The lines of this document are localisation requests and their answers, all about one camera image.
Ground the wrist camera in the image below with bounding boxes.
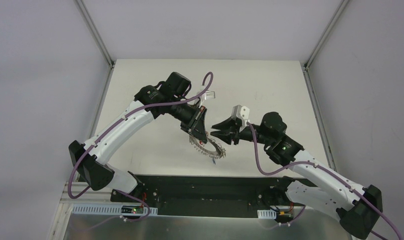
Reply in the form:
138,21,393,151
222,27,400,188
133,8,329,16
194,90,216,107
231,105,250,132

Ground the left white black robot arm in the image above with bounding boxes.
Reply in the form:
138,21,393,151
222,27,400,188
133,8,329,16
68,72,213,202

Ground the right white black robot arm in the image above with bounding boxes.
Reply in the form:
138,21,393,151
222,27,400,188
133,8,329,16
211,112,383,240

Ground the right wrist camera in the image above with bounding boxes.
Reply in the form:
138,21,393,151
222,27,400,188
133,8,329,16
231,105,250,132

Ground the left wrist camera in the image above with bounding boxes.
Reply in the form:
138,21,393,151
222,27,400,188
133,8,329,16
194,90,216,107

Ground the left white cable duct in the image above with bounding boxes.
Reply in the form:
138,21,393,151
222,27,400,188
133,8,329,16
71,204,148,217

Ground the right white cable duct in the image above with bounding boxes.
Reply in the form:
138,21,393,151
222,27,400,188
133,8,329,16
257,209,277,220

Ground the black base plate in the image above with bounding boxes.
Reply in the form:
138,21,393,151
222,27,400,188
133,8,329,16
109,174,308,219

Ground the white cable duct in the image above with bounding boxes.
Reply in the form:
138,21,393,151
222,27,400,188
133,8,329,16
257,209,277,220
71,204,148,217

